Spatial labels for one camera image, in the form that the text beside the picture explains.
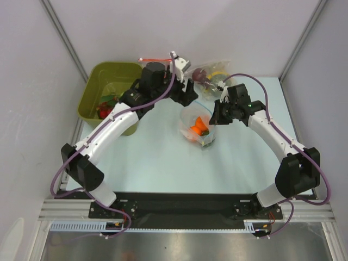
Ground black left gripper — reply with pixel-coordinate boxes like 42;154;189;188
152;66;197;107

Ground clear zip top bag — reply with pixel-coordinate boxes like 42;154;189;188
179;101;216;147

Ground orange fake fruit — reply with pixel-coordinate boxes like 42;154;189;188
195;117;208;131
190;126;202;136

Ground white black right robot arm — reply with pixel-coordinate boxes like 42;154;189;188
209;84;321;218

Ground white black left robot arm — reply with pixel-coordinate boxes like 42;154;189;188
61;57;198;218

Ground clear bag with melon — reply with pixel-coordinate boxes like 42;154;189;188
185;60;237;100

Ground red zip bag of food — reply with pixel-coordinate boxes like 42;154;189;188
138;58;172;69

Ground red fake strawberries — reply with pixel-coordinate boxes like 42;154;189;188
96;94;119;120

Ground olive green plastic bin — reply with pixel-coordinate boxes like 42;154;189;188
78;61;142;128

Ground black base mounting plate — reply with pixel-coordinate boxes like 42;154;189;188
88;192;283;230

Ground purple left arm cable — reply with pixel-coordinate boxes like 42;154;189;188
50;52;176;240

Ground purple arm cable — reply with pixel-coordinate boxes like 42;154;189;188
216;72;332;240
50;52;176;240

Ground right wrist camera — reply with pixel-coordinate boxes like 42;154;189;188
217;80;230;103

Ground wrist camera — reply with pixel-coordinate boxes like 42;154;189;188
169;51;191;83
217;80;230;103

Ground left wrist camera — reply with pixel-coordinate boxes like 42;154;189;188
169;51;191;83

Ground white cable duct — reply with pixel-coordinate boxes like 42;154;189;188
50;220;271;233

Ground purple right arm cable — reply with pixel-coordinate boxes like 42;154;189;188
216;72;332;240

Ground aluminium frame rail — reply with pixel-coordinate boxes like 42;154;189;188
39;199;335;222

